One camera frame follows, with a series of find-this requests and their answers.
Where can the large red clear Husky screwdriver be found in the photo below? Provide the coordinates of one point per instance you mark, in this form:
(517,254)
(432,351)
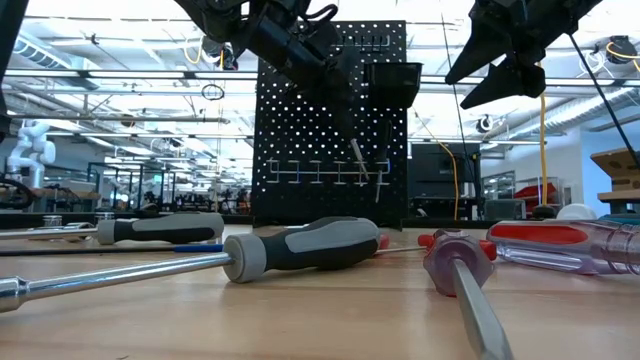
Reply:
(550,235)

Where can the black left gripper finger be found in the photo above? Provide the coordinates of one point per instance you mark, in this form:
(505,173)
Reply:
(342,90)
(315,95)

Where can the wooden side table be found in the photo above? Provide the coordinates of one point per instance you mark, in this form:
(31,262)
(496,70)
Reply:
(620,196)

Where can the black round floor base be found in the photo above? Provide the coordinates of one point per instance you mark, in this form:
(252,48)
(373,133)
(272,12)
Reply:
(544,212)

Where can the background wooden workbench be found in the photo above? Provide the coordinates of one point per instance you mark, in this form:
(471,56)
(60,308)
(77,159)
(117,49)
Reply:
(50,192)

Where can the black background cabinet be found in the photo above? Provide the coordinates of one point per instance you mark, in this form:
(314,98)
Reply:
(432,175)

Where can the small red clear Husky screwdriver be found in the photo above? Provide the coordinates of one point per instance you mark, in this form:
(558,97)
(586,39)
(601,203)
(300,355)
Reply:
(457,260)

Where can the grey black nut driver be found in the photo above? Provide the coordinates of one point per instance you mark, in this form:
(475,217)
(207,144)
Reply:
(165,229)
(315,245)

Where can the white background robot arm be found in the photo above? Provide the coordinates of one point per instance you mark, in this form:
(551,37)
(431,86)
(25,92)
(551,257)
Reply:
(31,150)

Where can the black plastic pegboard bin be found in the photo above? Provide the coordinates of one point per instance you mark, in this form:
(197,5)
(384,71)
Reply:
(392,82)

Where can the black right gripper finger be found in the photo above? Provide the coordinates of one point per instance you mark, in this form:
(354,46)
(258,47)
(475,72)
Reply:
(515,80)
(487,50)

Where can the grey equipment box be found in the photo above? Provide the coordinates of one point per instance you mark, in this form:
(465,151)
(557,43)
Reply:
(505,210)

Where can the red storage bin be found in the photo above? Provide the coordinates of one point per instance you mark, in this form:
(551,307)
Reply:
(535,194)

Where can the small round ceiling reel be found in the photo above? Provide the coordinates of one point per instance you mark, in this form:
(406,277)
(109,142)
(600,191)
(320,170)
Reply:
(484,125)

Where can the chrome screwdriver holder rail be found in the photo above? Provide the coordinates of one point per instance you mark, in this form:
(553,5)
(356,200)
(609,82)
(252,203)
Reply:
(305,172)

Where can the brown cardboard box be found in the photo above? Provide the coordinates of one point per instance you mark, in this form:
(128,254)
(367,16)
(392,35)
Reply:
(617,167)

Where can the black metal pegboard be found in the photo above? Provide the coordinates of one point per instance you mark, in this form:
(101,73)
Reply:
(325,210)

